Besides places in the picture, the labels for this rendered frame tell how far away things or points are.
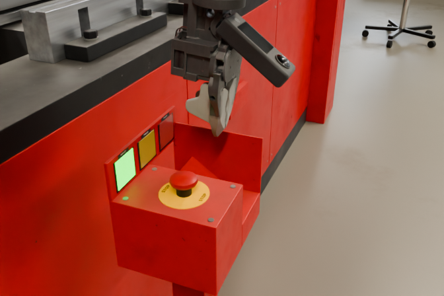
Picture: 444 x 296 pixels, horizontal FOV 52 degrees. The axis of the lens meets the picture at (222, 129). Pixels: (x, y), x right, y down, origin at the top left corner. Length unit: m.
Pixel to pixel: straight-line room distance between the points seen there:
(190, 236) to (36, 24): 0.49
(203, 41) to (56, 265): 0.46
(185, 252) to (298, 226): 1.24
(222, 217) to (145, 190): 0.12
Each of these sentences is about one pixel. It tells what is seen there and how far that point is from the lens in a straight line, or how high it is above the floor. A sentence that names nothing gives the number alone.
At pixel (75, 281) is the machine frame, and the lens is 0.91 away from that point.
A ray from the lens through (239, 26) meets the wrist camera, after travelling 0.61.
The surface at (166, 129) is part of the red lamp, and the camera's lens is 0.75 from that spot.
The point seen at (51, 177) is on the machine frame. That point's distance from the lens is 0.77.
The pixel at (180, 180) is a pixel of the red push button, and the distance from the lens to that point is 0.63.
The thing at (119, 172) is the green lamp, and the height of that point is 0.81.
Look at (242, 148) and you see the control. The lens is 0.75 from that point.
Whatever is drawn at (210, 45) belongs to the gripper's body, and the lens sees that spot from 0.61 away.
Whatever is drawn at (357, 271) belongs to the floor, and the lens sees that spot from 1.72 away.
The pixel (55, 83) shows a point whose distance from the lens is 0.81.
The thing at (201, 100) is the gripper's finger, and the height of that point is 0.89.
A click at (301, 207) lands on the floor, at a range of 1.96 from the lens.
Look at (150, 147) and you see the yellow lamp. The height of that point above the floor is 0.81.
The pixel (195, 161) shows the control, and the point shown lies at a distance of 0.79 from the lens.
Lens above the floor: 1.16
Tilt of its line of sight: 27 degrees down
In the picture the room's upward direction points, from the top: straight up
